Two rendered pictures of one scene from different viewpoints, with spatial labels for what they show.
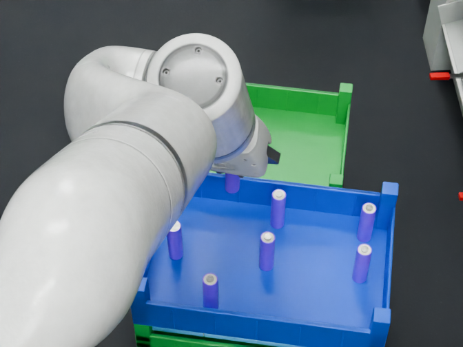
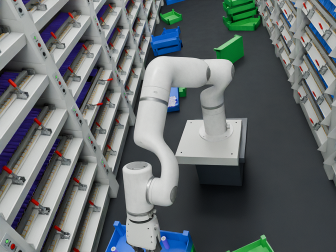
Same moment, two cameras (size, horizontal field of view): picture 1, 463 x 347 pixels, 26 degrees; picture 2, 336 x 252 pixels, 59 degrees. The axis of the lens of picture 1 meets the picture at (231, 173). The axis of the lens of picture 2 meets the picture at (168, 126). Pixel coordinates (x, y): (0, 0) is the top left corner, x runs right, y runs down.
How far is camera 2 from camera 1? 120 cm
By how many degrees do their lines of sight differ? 88
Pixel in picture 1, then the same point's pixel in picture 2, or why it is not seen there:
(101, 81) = (159, 144)
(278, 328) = not seen: hidden behind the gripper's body
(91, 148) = (152, 78)
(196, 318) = (170, 234)
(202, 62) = (132, 166)
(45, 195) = (158, 60)
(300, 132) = not seen: outside the picture
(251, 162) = not seen: hidden behind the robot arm
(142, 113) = (145, 107)
